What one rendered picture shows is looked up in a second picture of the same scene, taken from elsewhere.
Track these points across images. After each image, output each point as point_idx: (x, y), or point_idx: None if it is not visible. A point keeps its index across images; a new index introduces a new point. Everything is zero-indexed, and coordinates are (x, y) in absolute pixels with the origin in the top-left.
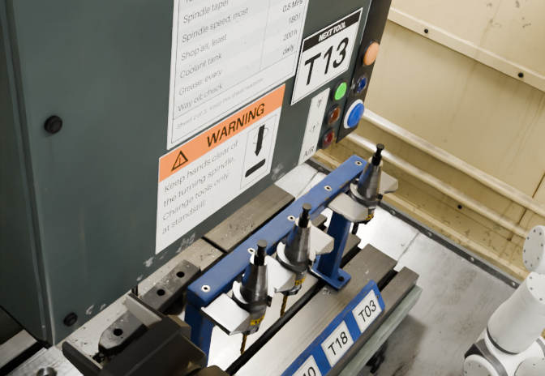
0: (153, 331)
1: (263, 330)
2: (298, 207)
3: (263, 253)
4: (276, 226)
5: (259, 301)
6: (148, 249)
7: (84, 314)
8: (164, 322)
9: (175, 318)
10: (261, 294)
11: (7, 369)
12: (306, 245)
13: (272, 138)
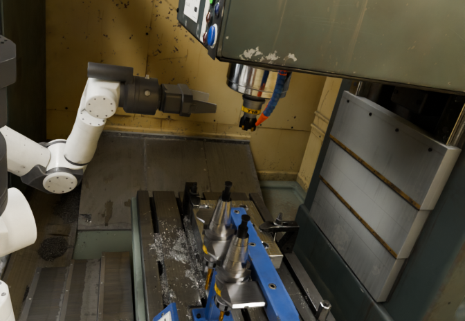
0: (188, 91)
1: None
2: (284, 299)
3: (224, 190)
4: (268, 270)
5: (207, 223)
6: (184, 7)
7: (178, 14)
8: (189, 93)
9: (190, 98)
10: (210, 220)
11: (290, 274)
12: (227, 249)
13: None
